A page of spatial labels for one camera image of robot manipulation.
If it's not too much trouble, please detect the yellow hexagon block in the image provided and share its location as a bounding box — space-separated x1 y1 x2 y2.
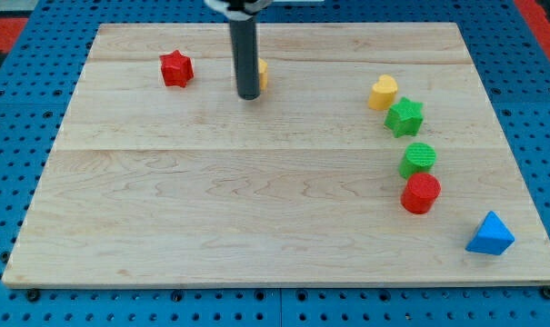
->
258 58 268 91

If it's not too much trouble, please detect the yellow heart block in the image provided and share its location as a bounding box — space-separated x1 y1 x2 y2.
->
367 74 398 111

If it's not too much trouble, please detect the light wooden board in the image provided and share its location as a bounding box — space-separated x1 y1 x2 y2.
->
3 23 550 289

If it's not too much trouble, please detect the red star block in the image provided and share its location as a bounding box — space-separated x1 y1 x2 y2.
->
159 50 195 88

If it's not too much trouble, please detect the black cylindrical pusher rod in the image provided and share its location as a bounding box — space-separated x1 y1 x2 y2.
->
229 16 260 101

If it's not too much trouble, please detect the green star block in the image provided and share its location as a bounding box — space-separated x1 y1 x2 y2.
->
384 97 424 138

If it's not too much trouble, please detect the green cylinder block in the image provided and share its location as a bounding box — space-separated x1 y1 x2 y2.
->
398 143 437 179

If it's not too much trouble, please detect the red cylinder block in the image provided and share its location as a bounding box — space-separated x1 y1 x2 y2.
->
400 173 442 214

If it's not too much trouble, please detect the blue triangle block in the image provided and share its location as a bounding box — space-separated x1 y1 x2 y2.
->
465 211 515 255

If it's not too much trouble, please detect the white rod mount bracket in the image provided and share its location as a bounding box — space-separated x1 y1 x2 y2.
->
204 0 273 21

